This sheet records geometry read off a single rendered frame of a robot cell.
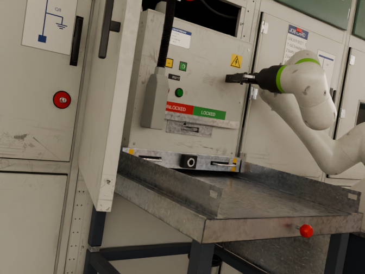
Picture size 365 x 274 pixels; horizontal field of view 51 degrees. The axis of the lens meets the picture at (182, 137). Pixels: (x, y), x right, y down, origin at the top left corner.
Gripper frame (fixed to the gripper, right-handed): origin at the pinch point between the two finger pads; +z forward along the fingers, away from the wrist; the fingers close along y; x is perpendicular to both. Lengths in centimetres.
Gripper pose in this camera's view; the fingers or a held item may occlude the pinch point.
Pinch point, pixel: (233, 78)
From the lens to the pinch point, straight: 151.2
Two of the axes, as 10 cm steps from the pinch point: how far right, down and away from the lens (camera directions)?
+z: -5.6, -1.3, 8.2
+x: 1.5, -9.9, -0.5
